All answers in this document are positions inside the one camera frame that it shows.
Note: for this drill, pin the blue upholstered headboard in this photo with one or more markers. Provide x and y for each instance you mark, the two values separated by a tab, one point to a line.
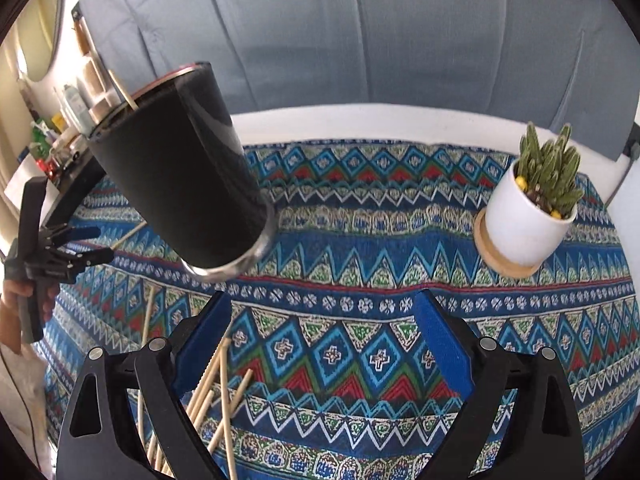
350	35

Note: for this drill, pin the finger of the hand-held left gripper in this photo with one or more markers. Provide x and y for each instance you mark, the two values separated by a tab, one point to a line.
75	234
90	257

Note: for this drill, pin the pink jar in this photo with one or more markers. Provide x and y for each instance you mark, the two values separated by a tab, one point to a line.
102	106

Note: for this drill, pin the round wooden coaster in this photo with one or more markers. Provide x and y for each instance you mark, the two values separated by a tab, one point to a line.
492	260

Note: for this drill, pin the bunch of wooden chopsticks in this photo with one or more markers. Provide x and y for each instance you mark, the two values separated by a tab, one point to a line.
205	400

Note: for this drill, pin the beige cosmetic tube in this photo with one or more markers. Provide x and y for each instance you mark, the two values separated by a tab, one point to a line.
94	79

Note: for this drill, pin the black metal tumbler cup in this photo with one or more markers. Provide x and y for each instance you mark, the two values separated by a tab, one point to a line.
185	170

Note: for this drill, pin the black wall plug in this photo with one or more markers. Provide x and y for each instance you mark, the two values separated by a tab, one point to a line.
634	140

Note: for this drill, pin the brown wooden frame piece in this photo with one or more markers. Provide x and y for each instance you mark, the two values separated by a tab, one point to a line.
81	32

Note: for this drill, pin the person's left hand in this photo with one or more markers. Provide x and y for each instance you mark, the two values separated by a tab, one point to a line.
10	305

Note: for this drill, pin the white ceramic plant pot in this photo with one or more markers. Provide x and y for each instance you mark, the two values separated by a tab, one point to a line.
525	235

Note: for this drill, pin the green bottle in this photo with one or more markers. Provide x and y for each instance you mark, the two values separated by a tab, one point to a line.
42	132

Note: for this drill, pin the black side table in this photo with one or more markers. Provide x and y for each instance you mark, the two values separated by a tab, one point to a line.
75	185

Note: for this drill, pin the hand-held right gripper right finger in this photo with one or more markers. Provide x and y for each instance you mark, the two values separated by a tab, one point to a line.
440	340

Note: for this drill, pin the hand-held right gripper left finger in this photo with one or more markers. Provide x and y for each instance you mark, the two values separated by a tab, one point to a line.
207	335

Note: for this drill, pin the oval wall mirror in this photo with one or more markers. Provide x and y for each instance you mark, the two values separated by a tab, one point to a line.
42	20

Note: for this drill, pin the white spray bottle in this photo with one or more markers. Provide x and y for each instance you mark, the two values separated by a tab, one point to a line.
76	107

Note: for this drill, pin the beige curtain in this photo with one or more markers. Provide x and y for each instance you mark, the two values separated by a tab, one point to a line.
9	110

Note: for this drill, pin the green cactus plant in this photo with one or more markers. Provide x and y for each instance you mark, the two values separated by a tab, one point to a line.
550	170

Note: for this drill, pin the blue patterned blanket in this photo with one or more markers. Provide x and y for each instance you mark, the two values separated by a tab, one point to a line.
350	260

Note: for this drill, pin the wooden chopstick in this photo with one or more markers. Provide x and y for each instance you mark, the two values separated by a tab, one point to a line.
123	91
129	235

